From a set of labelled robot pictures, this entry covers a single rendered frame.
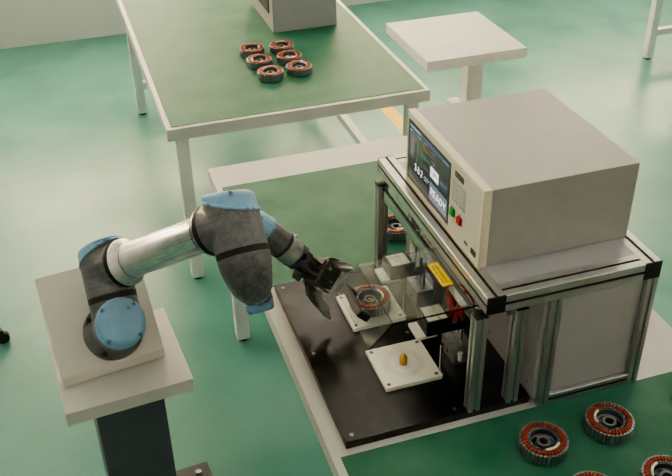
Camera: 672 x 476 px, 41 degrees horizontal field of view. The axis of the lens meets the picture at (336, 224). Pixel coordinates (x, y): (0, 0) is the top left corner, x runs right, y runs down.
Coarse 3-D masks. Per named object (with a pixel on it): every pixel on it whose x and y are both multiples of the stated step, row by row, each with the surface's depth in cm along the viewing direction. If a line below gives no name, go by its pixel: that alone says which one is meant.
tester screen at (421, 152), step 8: (416, 136) 226; (416, 144) 227; (424, 144) 221; (416, 152) 228; (424, 152) 222; (432, 152) 217; (416, 160) 229; (424, 160) 223; (432, 160) 218; (440, 160) 213; (424, 168) 224; (440, 168) 214; (448, 168) 210; (424, 176) 225; (440, 176) 215; (448, 176) 211; (424, 184) 226; (448, 184) 211; (424, 192) 227; (440, 192) 217
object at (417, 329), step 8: (416, 320) 225; (424, 320) 220; (432, 320) 219; (440, 320) 219; (448, 320) 220; (464, 320) 223; (416, 328) 223; (424, 328) 221; (432, 328) 220; (440, 328) 220; (448, 328) 221; (456, 328) 222; (416, 336) 221; (424, 336) 221; (432, 336) 222; (456, 336) 228
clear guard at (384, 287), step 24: (360, 264) 215; (384, 264) 215; (408, 264) 214; (336, 288) 216; (360, 288) 210; (384, 288) 207; (408, 288) 206; (432, 288) 206; (456, 288) 206; (384, 312) 200; (408, 312) 199; (432, 312) 199
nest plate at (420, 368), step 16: (368, 352) 231; (384, 352) 231; (400, 352) 231; (416, 352) 231; (384, 368) 226; (400, 368) 226; (416, 368) 225; (432, 368) 225; (384, 384) 221; (400, 384) 221; (416, 384) 222
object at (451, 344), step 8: (448, 336) 229; (464, 336) 229; (448, 344) 228; (456, 344) 227; (464, 344) 226; (448, 352) 229; (456, 352) 226; (464, 352) 227; (456, 360) 228; (464, 360) 228
